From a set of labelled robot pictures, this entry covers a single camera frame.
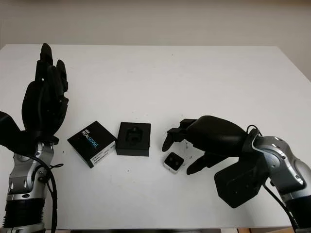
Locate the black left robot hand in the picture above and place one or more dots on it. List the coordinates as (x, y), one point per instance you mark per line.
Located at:
(43, 106)

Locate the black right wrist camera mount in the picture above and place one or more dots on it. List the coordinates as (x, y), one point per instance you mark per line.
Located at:
(238, 184)

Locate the black camera box base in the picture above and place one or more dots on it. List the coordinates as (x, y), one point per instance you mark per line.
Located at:
(131, 150)

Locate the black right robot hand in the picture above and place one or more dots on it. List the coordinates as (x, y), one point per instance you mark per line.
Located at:
(216, 136)

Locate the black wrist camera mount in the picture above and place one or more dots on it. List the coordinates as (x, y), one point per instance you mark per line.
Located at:
(9, 131)
(238, 184)

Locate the small silver depth camera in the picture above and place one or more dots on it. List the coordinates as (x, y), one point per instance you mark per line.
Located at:
(173, 161)

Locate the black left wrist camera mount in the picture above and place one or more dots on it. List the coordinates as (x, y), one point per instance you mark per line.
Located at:
(9, 131)

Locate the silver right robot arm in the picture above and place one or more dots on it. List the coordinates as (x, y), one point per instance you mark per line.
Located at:
(286, 165)

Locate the black RealSense box lid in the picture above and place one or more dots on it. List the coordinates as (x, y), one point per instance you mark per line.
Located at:
(85, 140)

